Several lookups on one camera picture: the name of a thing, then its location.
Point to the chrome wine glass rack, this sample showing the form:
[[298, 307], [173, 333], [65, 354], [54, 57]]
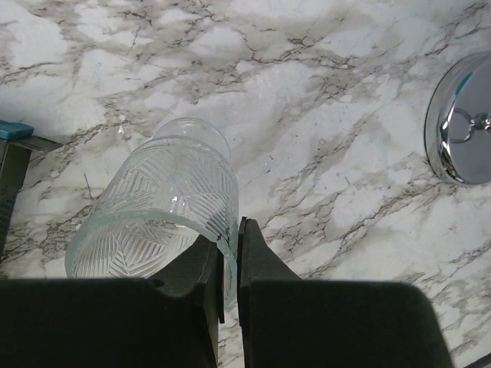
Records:
[[457, 124]]

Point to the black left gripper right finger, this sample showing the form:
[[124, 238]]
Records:
[[287, 321]]

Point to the clear wine glass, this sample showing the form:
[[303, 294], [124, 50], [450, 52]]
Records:
[[170, 190]]

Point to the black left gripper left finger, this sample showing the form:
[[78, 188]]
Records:
[[168, 320]]

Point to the dark grey flat box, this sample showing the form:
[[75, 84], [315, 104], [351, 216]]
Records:
[[18, 142]]

